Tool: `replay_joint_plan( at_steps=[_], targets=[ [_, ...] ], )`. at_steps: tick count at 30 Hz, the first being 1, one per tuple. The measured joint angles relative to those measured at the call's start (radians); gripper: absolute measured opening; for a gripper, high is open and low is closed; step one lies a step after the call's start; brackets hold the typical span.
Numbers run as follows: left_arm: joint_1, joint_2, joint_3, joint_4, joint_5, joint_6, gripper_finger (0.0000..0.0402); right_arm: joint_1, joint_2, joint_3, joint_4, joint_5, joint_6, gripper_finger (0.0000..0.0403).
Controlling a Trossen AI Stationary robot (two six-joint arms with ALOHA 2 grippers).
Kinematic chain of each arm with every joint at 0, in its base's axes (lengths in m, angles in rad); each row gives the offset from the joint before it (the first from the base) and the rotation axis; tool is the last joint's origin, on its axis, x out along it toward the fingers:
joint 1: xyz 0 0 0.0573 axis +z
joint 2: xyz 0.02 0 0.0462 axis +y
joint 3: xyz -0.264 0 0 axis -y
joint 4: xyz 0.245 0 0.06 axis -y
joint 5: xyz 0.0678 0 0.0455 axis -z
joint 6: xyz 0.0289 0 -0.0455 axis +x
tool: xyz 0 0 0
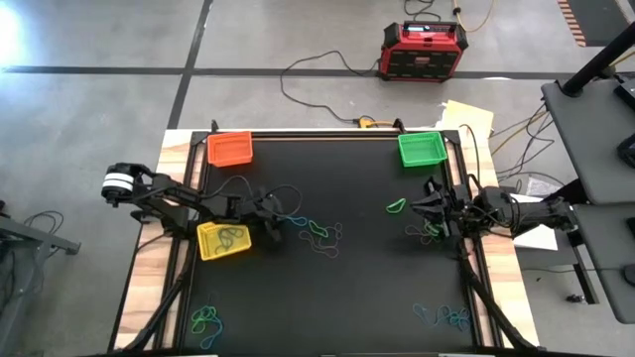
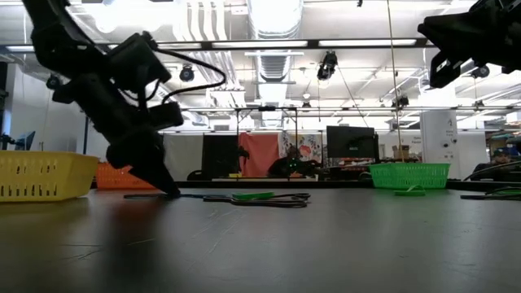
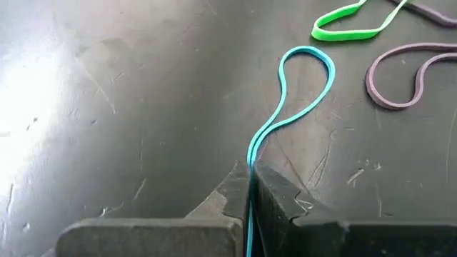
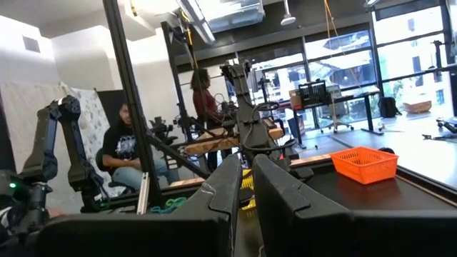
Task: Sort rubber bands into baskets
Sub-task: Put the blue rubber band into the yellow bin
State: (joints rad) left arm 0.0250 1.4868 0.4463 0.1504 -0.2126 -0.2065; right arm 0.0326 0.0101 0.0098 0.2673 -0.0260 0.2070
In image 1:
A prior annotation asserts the black mat orange striped edge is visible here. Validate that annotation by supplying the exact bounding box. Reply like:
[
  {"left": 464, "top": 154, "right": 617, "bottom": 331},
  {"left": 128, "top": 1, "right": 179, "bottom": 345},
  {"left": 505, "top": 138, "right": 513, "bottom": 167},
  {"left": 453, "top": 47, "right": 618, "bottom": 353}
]
[{"left": 556, "top": 0, "right": 635, "bottom": 49}]

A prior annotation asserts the crumpled clear plastic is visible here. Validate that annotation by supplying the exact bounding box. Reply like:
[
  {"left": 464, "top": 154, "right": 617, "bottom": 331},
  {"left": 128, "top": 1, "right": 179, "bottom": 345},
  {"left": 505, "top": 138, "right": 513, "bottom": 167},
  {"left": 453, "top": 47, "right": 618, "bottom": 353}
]
[{"left": 524, "top": 176, "right": 550, "bottom": 198}]

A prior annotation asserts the rubber band pile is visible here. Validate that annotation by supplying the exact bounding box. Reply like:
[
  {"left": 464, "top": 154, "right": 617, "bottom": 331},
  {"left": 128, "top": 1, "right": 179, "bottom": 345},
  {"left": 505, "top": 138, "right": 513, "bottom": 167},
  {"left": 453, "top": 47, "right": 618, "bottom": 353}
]
[{"left": 298, "top": 230, "right": 341, "bottom": 260}]

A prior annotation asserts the grey desk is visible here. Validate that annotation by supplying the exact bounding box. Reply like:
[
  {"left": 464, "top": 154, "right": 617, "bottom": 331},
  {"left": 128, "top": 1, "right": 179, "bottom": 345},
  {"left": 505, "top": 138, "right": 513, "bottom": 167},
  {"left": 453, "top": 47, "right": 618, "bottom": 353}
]
[
  {"left": 540, "top": 73, "right": 635, "bottom": 206},
  {"left": 570, "top": 201, "right": 635, "bottom": 325}
]

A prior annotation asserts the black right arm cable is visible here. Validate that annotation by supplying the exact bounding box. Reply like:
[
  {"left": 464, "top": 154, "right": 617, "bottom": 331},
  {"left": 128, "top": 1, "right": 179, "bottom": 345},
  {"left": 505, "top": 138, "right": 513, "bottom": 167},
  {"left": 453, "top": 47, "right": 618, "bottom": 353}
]
[{"left": 453, "top": 173, "right": 520, "bottom": 249}]

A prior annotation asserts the black computer mouse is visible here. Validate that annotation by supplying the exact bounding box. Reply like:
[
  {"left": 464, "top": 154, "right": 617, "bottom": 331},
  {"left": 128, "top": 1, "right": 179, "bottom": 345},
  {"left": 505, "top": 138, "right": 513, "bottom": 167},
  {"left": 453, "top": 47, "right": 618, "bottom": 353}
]
[{"left": 616, "top": 131, "right": 635, "bottom": 169}]

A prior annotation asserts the black aluminium table frame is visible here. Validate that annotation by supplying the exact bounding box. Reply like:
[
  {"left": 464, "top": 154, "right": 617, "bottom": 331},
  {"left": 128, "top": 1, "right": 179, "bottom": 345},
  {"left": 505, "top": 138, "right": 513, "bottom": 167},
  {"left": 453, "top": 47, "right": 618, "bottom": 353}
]
[{"left": 176, "top": 128, "right": 490, "bottom": 354}]

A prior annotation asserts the thin black floor cable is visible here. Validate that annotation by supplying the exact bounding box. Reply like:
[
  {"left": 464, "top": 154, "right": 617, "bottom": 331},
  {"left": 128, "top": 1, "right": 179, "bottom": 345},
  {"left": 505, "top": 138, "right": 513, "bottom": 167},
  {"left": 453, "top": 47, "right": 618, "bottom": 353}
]
[{"left": 520, "top": 266, "right": 627, "bottom": 275}]

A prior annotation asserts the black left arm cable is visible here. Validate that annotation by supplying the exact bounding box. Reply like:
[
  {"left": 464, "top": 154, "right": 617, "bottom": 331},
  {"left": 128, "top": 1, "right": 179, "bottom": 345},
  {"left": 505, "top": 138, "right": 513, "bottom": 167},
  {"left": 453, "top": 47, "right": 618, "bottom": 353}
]
[{"left": 212, "top": 174, "right": 304, "bottom": 219}]

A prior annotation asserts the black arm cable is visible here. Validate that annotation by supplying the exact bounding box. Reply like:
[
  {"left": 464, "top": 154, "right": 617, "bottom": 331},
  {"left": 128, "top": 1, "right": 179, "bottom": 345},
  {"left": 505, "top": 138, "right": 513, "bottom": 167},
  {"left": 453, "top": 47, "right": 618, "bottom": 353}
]
[
  {"left": 453, "top": 173, "right": 520, "bottom": 249},
  {"left": 212, "top": 174, "right": 304, "bottom": 219}
]

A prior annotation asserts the orange plastic basket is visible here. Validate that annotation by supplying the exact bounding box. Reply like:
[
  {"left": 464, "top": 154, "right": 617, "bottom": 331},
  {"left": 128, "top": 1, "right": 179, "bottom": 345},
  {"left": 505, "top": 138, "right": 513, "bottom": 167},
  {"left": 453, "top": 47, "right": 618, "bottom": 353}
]
[{"left": 206, "top": 130, "right": 254, "bottom": 169}]

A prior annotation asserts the green plastic basket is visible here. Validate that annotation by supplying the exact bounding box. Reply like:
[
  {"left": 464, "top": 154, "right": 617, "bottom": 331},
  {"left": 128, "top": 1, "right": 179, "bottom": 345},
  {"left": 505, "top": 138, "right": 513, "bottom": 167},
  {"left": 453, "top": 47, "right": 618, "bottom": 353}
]
[{"left": 397, "top": 131, "right": 448, "bottom": 169}]

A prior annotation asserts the yellow floor cable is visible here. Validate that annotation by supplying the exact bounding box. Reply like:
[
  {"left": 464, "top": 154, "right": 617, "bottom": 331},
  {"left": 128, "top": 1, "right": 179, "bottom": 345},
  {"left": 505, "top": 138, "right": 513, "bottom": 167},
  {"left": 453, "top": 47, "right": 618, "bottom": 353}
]
[
  {"left": 451, "top": 0, "right": 496, "bottom": 34},
  {"left": 490, "top": 111, "right": 550, "bottom": 158}
]

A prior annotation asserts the black pole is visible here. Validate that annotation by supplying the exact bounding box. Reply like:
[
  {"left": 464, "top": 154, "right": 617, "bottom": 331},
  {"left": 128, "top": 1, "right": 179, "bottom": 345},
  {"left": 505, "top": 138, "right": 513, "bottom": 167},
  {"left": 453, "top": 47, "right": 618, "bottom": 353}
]
[{"left": 561, "top": 20, "right": 635, "bottom": 98}]

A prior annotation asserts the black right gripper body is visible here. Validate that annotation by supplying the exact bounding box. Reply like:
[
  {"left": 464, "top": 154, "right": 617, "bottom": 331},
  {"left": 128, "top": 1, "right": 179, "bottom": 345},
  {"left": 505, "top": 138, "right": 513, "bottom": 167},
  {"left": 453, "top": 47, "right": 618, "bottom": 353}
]
[{"left": 424, "top": 177, "right": 455, "bottom": 239}]

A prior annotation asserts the white paper sheet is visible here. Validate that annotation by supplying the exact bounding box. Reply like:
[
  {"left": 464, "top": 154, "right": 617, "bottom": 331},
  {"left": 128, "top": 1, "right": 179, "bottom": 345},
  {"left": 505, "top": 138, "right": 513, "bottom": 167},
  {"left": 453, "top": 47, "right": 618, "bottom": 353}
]
[{"left": 499, "top": 190, "right": 560, "bottom": 252}]

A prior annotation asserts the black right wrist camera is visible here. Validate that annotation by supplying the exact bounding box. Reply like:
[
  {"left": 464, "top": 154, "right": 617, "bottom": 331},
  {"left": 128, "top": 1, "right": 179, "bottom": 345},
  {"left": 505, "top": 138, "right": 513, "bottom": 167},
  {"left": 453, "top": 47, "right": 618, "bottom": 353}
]
[{"left": 445, "top": 190, "right": 470, "bottom": 222}]

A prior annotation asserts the yellow extension cord plug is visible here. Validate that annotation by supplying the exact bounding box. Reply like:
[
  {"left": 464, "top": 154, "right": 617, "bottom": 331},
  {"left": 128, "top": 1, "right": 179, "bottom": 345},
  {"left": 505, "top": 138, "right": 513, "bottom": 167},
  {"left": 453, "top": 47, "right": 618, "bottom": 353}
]
[{"left": 356, "top": 115, "right": 397, "bottom": 130}]

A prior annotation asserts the red black jobsite radio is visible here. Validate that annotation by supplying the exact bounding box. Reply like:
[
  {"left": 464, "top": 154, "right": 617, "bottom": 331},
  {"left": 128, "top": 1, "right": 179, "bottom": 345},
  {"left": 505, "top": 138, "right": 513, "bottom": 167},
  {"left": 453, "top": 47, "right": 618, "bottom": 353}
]
[{"left": 377, "top": 20, "right": 469, "bottom": 83}]

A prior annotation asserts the black power cable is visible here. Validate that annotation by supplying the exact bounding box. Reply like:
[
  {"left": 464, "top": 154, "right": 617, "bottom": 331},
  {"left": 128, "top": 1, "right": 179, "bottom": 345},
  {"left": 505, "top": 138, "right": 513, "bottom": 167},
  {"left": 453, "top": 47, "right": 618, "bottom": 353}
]
[{"left": 280, "top": 49, "right": 382, "bottom": 124}]

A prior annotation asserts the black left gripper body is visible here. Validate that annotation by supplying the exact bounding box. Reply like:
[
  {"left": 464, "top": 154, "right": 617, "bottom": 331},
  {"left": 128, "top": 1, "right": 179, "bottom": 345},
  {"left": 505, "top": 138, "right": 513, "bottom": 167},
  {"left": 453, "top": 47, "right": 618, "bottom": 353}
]
[{"left": 232, "top": 192, "right": 286, "bottom": 244}]

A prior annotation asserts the grey metal stand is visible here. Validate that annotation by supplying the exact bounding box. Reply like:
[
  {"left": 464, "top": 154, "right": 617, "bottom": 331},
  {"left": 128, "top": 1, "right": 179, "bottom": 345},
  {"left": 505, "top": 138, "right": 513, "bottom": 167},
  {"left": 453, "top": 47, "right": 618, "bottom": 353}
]
[{"left": 0, "top": 200, "right": 83, "bottom": 357}]

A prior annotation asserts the manila paper folder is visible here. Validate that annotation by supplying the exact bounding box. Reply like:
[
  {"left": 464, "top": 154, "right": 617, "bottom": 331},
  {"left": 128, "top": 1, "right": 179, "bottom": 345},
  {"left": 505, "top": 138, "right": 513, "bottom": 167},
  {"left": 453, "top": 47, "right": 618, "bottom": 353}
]
[{"left": 435, "top": 99, "right": 496, "bottom": 150}]

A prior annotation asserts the yellow plastic basket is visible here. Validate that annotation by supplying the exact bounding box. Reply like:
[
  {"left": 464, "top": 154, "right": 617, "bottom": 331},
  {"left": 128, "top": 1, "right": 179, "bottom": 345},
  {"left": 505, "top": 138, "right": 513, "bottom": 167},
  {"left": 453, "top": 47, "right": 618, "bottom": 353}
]
[{"left": 195, "top": 221, "right": 253, "bottom": 262}]

